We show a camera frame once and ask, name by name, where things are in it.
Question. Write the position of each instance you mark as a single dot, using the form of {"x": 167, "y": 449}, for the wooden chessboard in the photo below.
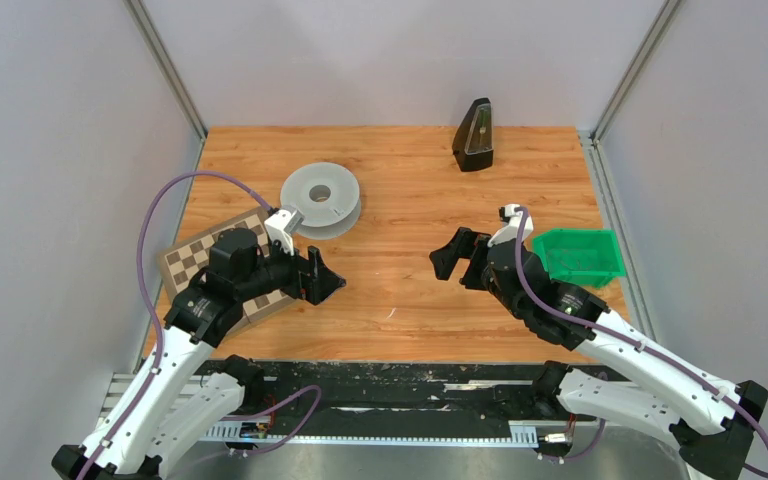
{"x": 179, "y": 263}

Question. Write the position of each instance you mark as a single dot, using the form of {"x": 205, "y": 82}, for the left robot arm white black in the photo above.
{"x": 144, "y": 435}

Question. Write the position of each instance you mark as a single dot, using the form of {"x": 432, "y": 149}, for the green plastic bin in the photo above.
{"x": 584, "y": 257}

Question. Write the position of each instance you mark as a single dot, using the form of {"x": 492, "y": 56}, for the black metronome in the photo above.
{"x": 472, "y": 145}

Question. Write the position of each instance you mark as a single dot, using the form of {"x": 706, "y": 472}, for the white plastic cable spool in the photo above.
{"x": 328, "y": 197}

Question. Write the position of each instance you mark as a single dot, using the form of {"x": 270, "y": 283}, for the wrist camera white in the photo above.
{"x": 515, "y": 218}
{"x": 280, "y": 227}

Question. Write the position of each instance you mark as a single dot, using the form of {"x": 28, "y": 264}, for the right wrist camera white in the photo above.
{"x": 515, "y": 218}

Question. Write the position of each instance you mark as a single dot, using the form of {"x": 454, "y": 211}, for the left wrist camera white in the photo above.
{"x": 280, "y": 227}

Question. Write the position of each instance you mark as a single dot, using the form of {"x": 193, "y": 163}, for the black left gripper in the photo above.
{"x": 310, "y": 278}

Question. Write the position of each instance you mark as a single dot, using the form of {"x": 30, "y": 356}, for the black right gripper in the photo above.
{"x": 464, "y": 245}

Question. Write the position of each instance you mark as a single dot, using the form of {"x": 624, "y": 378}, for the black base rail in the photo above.
{"x": 357, "y": 403}

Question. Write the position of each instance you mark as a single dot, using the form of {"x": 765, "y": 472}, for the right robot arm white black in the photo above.
{"x": 710, "y": 421}

